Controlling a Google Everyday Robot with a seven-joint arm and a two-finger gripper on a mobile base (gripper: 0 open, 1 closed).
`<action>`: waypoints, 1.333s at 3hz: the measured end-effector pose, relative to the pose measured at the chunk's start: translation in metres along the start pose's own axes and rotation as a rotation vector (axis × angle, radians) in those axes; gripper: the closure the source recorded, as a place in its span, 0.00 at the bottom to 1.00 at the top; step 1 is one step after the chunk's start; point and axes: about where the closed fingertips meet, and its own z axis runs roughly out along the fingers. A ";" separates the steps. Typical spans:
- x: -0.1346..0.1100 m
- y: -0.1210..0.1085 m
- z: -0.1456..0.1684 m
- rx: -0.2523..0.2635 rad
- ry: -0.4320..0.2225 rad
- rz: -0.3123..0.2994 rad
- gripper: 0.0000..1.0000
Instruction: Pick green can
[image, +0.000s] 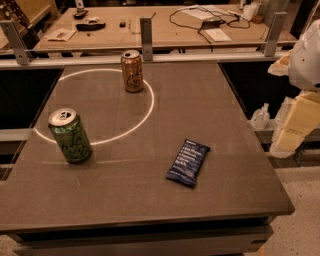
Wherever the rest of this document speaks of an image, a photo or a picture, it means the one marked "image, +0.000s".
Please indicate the clear sanitizer bottle left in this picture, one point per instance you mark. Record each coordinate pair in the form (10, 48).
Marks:
(260, 117)

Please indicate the horizontal metal rail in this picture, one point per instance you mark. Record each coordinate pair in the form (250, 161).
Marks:
(47, 63)

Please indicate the right metal rail bracket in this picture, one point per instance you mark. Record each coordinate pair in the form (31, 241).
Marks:
(270, 45)

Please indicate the white paper card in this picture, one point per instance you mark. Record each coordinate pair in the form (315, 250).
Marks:
(217, 35)

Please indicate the middle metal rail bracket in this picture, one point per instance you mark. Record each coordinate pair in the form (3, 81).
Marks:
(146, 38)

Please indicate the metal rail bracket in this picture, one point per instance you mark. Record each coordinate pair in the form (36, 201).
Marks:
(22, 55)
(146, 38)
(270, 45)

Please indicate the green soda can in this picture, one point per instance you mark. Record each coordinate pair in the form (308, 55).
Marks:
(68, 131)

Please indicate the orange soda can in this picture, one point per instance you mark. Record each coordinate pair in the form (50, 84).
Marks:
(131, 63)

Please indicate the small black box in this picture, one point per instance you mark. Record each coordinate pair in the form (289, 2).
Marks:
(122, 24)

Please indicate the wooden background desk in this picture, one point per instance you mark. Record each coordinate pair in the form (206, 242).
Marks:
(171, 29)

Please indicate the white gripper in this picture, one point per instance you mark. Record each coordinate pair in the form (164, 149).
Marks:
(306, 61)

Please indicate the dark blue snack bar wrapper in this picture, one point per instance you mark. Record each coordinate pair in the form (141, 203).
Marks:
(187, 163)

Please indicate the beige envelope on desk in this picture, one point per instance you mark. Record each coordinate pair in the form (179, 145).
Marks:
(62, 35)

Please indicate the white paper sheets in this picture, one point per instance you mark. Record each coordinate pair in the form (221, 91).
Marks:
(203, 12)

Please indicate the left metal rail bracket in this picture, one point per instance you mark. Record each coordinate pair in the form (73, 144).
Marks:
(22, 55)

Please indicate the black tool on desk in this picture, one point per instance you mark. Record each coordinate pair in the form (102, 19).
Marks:
(90, 26)

